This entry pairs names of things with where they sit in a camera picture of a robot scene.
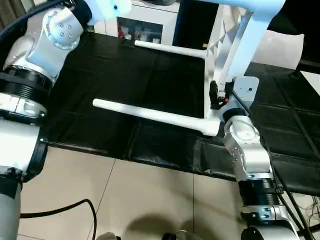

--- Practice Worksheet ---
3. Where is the white plastic table top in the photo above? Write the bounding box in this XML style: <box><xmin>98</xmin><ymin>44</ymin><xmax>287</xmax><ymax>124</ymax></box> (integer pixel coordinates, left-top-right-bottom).
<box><xmin>202</xmin><ymin>0</ymin><xmax>287</xmax><ymax>137</ymax></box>

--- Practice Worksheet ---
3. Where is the white plastic table leg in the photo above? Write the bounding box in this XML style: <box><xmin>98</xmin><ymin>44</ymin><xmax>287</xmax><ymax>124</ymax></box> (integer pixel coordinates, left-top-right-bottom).
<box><xmin>92</xmin><ymin>97</ymin><xmax>221</xmax><ymax>137</ymax></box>
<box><xmin>134</xmin><ymin>40</ymin><xmax>209</xmax><ymax>60</ymax></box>
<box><xmin>214</xmin><ymin>0</ymin><xmax>261</xmax><ymax>16</ymax></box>

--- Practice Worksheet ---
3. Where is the white cabinet with glass doors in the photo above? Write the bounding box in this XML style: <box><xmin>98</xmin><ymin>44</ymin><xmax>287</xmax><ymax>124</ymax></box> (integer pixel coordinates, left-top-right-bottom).
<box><xmin>82</xmin><ymin>0</ymin><xmax>181</xmax><ymax>46</ymax></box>

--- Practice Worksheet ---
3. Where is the flat white board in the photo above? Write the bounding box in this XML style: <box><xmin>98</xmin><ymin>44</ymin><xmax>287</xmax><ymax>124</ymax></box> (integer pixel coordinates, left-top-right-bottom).
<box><xmin>299</xmin><ymin>70</ymin><xmax>320</xmax><ymax>96</ymax></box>

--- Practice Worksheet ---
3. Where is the dark round pot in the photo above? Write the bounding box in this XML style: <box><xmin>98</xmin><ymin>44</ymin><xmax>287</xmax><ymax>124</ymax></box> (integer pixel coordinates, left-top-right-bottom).
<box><xmin>142</xmin><ymin>0</ymin><xmax>179</xmax><ymax>6</ymax></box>

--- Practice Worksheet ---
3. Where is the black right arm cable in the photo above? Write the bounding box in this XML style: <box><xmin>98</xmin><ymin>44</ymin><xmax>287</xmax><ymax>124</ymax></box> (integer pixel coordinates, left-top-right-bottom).
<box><xmin>225</xmin><ymin>87</ymin><xmax>313</xmax><ymax>240</ymax></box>

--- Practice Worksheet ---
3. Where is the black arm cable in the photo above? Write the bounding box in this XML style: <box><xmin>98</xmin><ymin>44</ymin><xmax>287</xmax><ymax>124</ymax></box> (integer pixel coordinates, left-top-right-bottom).
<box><xmin>0</xmin><ymin>0</ymin><xmax>68</xmax><ymax>42</ymax></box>
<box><xmin>225</xmin><ymin>87</ymin><xmax>313</xmax><ymax>240</ymax></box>

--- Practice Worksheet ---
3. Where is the thin grey floor cable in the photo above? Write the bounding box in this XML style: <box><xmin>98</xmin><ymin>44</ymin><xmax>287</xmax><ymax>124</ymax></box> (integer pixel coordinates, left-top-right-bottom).
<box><xmin>295</xmin><ymin>194</ymin><xmax>320</xmax><ymax>237</ymax></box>

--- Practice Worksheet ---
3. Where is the thick black floor cable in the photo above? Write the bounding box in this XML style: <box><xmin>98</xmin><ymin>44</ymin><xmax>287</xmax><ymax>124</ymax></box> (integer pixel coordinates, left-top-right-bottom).
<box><xmin>19</xmin><ymin>198</ymin><xmax>99</xmax><ymax>240</ymax></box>

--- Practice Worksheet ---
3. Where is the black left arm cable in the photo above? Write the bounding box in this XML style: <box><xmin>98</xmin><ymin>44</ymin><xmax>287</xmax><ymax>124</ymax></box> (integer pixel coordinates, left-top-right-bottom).
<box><xmin>0</xmin><ymin>0</ymin><xmax>68</xmax><ymax>42</ymax></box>

